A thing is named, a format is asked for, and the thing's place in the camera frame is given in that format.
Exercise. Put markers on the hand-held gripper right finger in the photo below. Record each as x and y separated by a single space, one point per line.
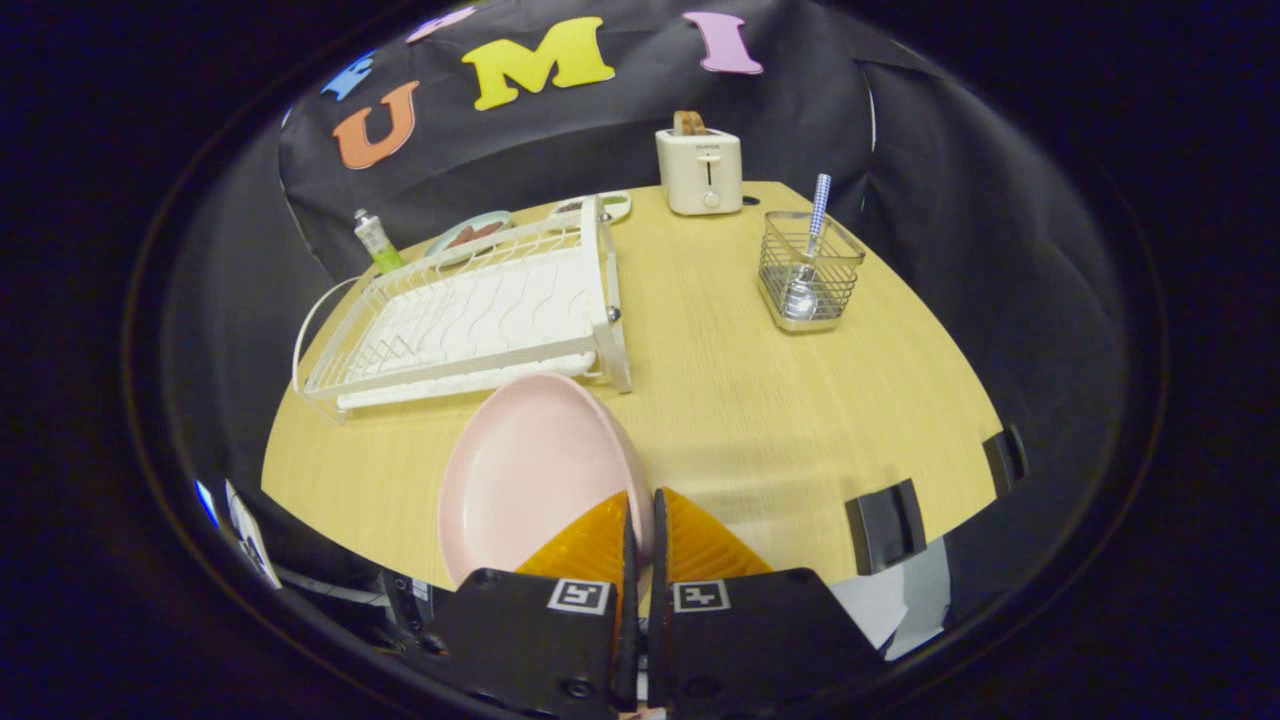
657 620

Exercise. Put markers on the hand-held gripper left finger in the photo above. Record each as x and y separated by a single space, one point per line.
630 640

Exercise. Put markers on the pink plate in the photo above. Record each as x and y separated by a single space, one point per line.
530 470

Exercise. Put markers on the white dish rack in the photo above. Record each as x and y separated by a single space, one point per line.
480 320

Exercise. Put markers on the white divided dish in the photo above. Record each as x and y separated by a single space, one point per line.
615 207

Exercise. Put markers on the small teal plate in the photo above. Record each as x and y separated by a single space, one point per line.
440 247

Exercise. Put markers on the black table clamp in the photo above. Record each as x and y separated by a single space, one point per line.
885 525
1005 460

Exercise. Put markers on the brown sausage piece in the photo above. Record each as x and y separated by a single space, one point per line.
462 241
488 231

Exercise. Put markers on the cream toaster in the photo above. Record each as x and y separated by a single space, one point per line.
700 170

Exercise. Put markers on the white bottle with green base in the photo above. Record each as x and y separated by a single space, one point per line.
378 245

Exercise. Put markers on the brown bread slice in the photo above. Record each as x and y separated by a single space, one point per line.
688 122

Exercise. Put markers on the black backdrop cloth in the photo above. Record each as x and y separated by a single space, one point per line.
950 200

